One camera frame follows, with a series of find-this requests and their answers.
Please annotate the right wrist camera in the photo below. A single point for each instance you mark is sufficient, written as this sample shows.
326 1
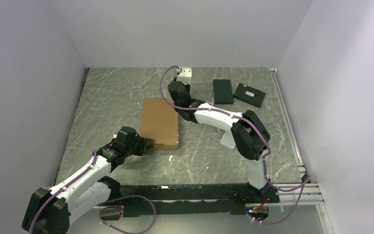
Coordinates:
184 75

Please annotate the black rectangular box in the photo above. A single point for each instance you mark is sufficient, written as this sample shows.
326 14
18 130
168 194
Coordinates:
222 91

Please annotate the black box with label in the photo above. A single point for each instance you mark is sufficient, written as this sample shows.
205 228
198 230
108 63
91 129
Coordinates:
249 95

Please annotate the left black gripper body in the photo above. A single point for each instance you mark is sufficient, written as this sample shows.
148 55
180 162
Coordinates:
139 146

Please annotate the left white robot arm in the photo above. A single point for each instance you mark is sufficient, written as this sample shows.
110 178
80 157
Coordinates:
53 210

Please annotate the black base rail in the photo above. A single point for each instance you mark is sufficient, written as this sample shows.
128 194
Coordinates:
232 198

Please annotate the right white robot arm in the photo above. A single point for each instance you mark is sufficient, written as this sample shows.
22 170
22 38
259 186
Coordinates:
243 131

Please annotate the white network switch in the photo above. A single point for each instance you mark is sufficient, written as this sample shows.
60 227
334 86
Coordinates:
228 140

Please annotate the silver open-end wrench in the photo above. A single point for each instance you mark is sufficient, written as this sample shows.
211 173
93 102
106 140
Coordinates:
210 101

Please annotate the brown cardboard express box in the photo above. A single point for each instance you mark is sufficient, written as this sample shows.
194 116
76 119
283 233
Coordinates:
160 122

